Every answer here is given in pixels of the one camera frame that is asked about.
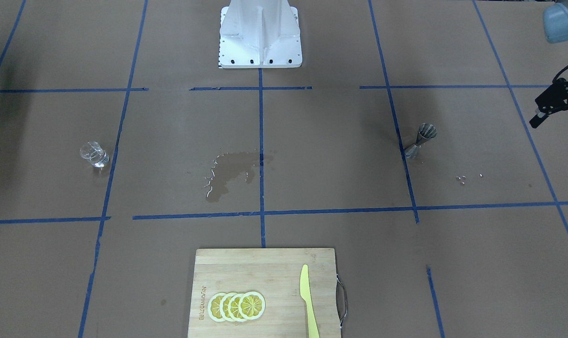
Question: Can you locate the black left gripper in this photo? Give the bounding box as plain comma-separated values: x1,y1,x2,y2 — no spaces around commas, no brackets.
529,78,568,129

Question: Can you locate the steel double jigger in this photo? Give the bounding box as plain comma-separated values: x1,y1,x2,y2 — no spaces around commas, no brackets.
404,123,437,160

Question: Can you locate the clear glass beaker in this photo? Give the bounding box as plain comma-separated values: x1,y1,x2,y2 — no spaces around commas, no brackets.
79,141,110,168

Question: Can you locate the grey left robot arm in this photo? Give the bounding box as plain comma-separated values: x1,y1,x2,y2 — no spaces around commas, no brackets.
529,0,568,129

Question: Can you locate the yellow plastic knife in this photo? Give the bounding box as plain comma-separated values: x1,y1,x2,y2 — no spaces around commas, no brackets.
299,264,320,338

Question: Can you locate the bamboo cutting board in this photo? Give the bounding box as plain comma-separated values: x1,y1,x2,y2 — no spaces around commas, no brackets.
187,248,342,338

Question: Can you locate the lemon slice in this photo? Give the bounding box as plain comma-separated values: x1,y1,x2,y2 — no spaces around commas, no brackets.
219,292,236,322
227,293,247,322
208,292,225,323
238,291,266,320

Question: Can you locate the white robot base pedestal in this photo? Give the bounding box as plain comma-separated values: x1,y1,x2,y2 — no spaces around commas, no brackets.
218,0,303,69

